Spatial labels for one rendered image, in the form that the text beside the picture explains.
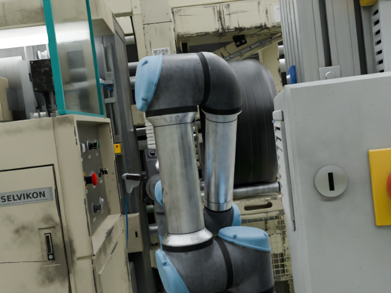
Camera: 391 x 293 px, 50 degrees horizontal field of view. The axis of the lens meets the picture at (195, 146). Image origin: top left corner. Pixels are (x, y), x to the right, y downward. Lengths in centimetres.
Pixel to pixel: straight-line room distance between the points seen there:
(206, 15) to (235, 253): 143
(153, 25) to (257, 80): 51
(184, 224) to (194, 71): 32
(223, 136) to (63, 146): 41
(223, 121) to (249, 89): 71
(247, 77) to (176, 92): 86
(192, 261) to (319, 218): 54
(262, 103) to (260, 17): 64
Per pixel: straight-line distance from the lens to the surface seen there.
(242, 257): 95
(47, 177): 111
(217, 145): 99
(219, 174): 102
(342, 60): 61
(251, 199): 177
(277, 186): 179
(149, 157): 123
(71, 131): 109
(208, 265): 93
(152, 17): 187
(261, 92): 166
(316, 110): 39
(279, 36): 231
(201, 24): 213
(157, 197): 103
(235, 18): 215
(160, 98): 87
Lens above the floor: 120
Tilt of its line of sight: 3 degrees down
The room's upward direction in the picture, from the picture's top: 7 degrees counter-clockwise
